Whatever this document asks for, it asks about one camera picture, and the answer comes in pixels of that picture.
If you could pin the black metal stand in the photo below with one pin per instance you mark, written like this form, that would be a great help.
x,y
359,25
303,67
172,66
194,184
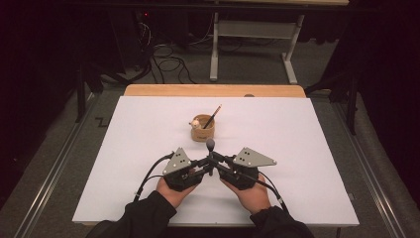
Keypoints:
x,y
81,95
352,99

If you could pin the white metal desk frame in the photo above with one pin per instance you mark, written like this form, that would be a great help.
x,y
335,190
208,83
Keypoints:
x,y
254,29

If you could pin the metal floor rail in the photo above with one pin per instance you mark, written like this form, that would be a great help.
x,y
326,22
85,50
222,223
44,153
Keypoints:
x,y
373,185
49,185

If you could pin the round wooden brush holder cup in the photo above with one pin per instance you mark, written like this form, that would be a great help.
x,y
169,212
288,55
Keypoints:
x,y
203,134

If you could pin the dark equipment box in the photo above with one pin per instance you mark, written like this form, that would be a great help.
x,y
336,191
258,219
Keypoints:
x,y
132,39

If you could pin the black makeup brush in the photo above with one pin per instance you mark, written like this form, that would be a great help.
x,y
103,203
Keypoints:
x,y
210,144

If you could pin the person's left hand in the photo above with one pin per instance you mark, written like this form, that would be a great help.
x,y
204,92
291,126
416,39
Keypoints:
x,y
173,198

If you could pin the person's right hand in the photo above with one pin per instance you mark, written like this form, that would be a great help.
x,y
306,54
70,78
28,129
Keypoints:
x,y
254,198

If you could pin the white table cover board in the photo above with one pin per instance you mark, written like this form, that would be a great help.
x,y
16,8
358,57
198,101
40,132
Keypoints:
x,y
297,132

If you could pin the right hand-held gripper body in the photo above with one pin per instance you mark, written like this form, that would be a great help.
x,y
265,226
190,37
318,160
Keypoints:
x,y
251,158

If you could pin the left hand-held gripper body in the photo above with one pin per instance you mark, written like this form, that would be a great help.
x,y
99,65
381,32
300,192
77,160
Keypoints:
x,y
178,163

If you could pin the thin black wooden-tipped brush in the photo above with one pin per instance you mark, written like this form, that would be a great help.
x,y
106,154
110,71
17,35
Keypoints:
x,y
213,117

